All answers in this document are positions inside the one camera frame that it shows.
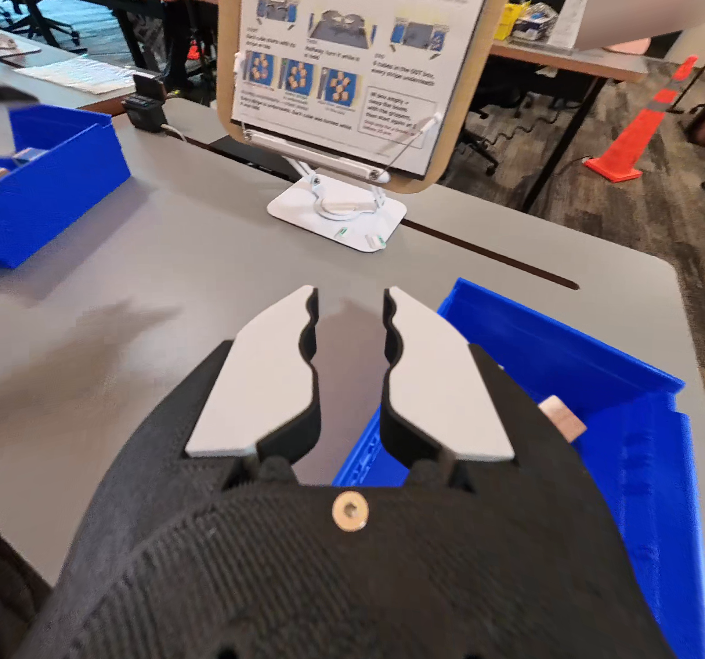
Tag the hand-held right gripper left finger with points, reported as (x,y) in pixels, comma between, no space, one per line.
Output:
(259,389)

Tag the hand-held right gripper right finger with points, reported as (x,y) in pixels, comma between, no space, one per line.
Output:
(446,394)

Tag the blue plastic bin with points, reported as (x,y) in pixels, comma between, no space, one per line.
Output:
(60,191)
(633,449)

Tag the grey desk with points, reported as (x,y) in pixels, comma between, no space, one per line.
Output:
(193,240)

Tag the white document stand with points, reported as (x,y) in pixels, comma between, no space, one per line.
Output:
(297,210)

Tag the instruction sheet on clipboard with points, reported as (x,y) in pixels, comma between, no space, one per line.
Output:
(473,92)

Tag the black device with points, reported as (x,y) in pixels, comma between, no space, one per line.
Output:
(144,103)

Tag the orange traffic cone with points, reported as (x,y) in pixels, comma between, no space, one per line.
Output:
(633,136)

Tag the person's dark clothing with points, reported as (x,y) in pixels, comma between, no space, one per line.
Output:
(16,604)

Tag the clear plastic sheet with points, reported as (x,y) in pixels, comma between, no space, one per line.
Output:
(82,75)

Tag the brown top table black legs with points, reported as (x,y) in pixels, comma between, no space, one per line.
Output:
(578,58)

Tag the yellow container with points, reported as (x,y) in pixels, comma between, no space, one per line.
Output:
(509,20)

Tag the printed instruction sheet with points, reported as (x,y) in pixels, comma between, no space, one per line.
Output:
(358,9)

